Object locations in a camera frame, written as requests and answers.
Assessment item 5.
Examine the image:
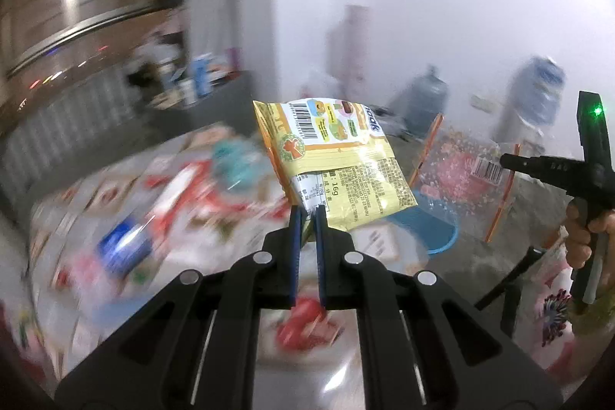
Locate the red white plastic bag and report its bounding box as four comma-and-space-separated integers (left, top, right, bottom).
147, 160, 212, 241

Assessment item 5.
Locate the teal plastic bag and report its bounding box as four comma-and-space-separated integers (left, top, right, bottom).
212, 138, 269, 193

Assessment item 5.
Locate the pink patterned roll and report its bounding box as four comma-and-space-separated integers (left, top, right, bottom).
327, 4, 370, 101

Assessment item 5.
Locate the large water jug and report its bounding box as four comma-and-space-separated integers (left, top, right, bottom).
390, 66, 449, 138

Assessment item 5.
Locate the right hand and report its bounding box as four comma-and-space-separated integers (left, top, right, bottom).
564, 202, 614, 274

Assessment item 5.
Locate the blue snack packet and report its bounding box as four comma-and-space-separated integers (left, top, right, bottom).
96, 216, 152, 278

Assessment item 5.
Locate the dark grey cabinet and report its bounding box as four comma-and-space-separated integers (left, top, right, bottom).
146, 72, 256, 139

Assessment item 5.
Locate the water dispenser with jug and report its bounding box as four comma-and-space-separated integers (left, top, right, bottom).
492, 56, 566, 144

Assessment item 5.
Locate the blue plastic trash bin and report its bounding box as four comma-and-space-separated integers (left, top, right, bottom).
388, 194, 460, 256

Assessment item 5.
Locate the blue bottle on cabinet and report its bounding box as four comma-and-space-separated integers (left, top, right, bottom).
191, 53, 212, 98

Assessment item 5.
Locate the metal balcony railing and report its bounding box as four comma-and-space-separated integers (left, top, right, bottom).
1, 66, 140, 184

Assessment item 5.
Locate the yellow snack packet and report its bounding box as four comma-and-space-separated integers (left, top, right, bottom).
253, 98, 417, 231

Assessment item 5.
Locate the clear pink snack bag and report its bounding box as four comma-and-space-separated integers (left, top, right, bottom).
409, 115, 522, 244

